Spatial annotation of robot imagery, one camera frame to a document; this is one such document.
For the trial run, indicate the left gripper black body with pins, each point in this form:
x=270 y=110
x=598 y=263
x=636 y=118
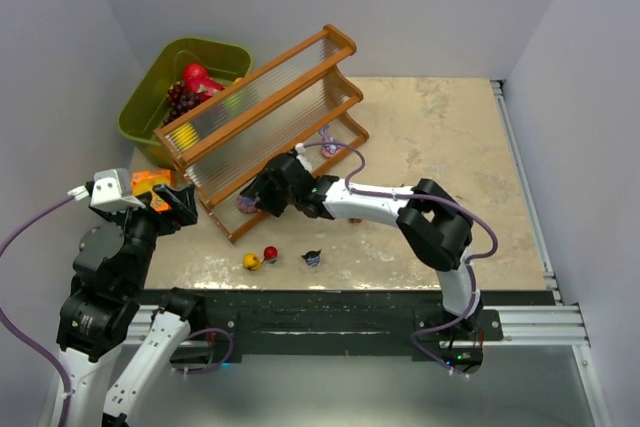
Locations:
x=151 y=212

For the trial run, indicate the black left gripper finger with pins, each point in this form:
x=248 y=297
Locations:
x=181 y=204
x=157 y=203

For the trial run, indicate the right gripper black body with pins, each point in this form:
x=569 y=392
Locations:
x=279 y=183

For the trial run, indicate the purple figure pink donut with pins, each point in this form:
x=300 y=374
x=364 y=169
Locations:
x=246 y=205

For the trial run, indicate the purple bunny pink base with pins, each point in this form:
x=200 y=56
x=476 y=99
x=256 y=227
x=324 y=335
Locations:
x=328 y=146

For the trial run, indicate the orange three-tier ribbed shelf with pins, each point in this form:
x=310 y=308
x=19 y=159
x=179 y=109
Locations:
x=284 y=102

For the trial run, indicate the black-headed purple striped figure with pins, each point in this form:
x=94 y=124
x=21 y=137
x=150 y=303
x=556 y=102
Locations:
x=312 y=258

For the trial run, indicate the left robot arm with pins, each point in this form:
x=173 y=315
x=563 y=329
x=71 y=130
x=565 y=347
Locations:
x=110 y=271

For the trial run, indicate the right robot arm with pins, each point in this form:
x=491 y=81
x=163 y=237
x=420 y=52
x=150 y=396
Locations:
x=309 y=229

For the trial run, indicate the orange snack box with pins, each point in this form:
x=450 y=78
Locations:
x=143 y=180

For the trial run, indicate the yellow plastic lemon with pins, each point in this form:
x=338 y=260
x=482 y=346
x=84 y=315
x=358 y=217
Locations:
x=184 y=137

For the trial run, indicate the red heart toy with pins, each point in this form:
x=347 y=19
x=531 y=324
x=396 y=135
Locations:
x=270 y=255

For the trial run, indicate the yellow duck toy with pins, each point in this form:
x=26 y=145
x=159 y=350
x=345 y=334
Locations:
x=251 y=262

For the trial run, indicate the green plastic bin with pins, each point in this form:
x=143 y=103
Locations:
x=148 y=107

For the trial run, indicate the green plastic lime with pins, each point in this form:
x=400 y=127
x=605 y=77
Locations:
x=233 y=103

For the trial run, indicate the dark purple grape bunch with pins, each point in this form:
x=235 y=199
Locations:
x=181 y=101

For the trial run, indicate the red dragon fruit toy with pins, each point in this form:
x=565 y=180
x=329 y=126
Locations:
x=199 y=82

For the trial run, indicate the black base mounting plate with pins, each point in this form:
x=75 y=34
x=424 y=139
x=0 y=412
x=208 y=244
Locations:
x=356 y=322

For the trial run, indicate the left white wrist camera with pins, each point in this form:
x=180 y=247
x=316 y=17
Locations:
x=110 y=191

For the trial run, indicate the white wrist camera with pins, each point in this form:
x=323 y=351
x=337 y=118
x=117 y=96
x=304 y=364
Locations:
x=300 y=154
x=110 y=191

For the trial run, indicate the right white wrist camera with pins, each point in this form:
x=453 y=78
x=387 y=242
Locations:
x=300 y=154

